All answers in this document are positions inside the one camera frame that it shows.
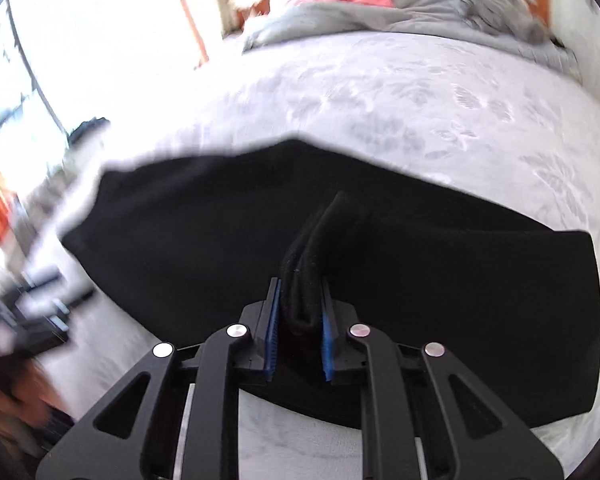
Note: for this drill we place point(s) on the grey butterfly bedspread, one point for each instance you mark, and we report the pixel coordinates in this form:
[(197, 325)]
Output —
[(469, 117)]

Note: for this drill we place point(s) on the black pants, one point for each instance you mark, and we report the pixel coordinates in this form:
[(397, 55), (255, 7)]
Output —
[(182, 245)]

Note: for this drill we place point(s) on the grey duvet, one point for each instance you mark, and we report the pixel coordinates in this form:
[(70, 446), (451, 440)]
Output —
[(505, 25)]

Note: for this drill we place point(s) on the dark blue folded garment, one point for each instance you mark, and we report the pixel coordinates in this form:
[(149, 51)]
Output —
[(81, 132)]

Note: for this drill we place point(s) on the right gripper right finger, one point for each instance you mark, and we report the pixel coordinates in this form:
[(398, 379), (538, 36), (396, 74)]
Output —
[(424, 414)]

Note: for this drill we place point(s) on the left hand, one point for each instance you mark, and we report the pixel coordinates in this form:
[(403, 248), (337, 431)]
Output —
[(34, 401)]

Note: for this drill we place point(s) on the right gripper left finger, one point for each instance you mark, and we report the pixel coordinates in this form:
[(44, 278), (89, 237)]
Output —
[(175, 414)]

